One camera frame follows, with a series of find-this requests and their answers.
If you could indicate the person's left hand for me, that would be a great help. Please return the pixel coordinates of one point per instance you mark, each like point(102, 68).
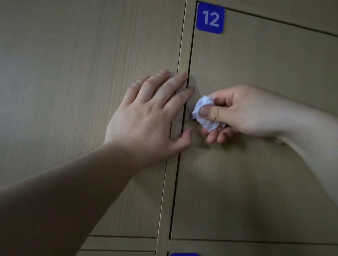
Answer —
point(141, 127)

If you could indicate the person's right hand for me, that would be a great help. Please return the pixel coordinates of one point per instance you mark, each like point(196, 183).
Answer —
point(250, 113)

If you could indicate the person's left little finger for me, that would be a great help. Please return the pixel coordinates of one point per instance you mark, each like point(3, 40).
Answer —
point(135, 89)

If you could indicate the person's right thumb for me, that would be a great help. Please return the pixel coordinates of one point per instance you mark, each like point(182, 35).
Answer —
point(214, 112)

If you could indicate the person's left thumb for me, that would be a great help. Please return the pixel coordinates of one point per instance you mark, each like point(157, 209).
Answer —
point(182, 142)

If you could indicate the person's left middle finger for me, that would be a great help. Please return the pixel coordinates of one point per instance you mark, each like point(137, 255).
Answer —
point(172, 85)

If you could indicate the white tissue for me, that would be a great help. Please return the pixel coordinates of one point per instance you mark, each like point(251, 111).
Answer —
point(205, 120)

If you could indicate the person's left forearm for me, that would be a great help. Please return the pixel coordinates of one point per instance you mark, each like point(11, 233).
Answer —
point(56, 199)

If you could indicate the person's right forearm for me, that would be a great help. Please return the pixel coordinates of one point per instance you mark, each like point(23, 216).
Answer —
point(323, 145)

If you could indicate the beige locker frame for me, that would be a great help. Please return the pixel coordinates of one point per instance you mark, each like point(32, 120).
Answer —
point(186, 45)

